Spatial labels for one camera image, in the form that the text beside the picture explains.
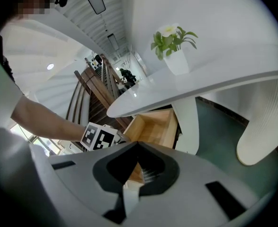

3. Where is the person's left forearm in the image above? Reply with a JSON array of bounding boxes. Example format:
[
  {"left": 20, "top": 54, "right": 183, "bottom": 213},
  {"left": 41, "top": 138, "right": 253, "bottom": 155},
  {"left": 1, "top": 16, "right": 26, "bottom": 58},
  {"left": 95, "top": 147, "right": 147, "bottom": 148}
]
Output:
[{"left": 10, "top": 95, "right": 87, "bottom": 142}]

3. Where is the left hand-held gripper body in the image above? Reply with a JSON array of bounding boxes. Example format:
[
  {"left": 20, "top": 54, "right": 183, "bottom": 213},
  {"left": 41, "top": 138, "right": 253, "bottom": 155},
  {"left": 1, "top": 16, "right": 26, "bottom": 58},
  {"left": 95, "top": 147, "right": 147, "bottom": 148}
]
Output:
[{"left": 80, "top": 122, "right": 131, "bottom": 152}]

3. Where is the white table top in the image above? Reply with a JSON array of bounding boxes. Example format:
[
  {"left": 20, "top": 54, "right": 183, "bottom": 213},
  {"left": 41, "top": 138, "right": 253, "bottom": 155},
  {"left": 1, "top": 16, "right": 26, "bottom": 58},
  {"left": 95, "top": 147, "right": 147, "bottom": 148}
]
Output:
[{"left": 106, "top": 41, "right": 278, "bottom": 118}]

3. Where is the person's white shirt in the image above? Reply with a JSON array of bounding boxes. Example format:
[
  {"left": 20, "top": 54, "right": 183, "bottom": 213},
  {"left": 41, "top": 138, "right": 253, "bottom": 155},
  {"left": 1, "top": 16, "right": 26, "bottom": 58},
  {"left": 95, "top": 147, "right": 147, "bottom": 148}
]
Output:
[{"left": 0, "top": 17, "right": 59, "bottom": 227}]

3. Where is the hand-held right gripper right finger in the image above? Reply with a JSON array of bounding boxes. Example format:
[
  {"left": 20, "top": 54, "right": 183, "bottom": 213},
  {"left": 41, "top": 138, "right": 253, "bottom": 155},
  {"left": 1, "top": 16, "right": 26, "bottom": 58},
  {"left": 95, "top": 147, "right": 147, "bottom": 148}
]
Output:
[{"left": 128, "top": 141, "right": 260, "bottom": 227}]

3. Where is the white potted plant with flower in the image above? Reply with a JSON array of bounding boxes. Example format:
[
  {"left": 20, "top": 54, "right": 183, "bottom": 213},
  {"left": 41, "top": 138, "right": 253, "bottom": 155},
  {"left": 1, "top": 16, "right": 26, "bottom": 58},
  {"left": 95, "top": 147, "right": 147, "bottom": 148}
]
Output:
[{"left": 150, "top": 22, "right": 198, "bottom": 76}]

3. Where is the person's head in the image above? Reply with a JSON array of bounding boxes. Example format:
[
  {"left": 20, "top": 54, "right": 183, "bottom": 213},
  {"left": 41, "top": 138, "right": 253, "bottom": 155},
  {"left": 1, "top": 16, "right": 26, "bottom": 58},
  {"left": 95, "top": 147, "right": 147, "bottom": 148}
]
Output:
[{"left": 17, "top": 0, "right": 57, "bottom": 19}]

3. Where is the smooth white table leg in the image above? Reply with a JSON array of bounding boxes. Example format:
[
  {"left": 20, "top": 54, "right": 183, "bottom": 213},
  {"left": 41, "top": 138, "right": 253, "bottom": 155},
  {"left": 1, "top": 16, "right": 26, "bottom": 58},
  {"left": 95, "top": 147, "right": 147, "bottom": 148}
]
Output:
[{"left": 171, "top": 96, "right": 199, "bottom": 156}]

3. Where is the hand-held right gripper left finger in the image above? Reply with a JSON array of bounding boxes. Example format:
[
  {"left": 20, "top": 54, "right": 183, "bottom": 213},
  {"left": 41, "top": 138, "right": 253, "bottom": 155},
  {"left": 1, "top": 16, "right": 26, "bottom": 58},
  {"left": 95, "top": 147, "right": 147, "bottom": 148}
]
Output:
[{"left": 48, "top": 141, "right": 139, "bottom": 225}]

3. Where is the wooden drawer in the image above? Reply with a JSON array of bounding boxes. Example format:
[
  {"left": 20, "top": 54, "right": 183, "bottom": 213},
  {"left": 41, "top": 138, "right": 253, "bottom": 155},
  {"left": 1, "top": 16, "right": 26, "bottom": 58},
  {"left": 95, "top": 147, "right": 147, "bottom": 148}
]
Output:
[{"left": 123, "top": 108, "right": 183, "bottom": 151}]

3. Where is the dark wooden staircase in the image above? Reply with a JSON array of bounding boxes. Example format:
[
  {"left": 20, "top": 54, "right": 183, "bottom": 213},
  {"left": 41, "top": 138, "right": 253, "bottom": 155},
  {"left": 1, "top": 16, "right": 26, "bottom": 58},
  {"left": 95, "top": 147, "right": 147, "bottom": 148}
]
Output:
[{"left": 66, "top": 53, "right": 139, "bottom": 137}]

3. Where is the ribbed white table leg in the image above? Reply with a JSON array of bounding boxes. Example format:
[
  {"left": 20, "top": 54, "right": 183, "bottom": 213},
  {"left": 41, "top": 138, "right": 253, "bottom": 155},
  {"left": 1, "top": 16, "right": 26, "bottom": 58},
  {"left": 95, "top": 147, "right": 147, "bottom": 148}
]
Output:
[{"left": 236, "top": 76, "right": 278, "bottom": 166}]

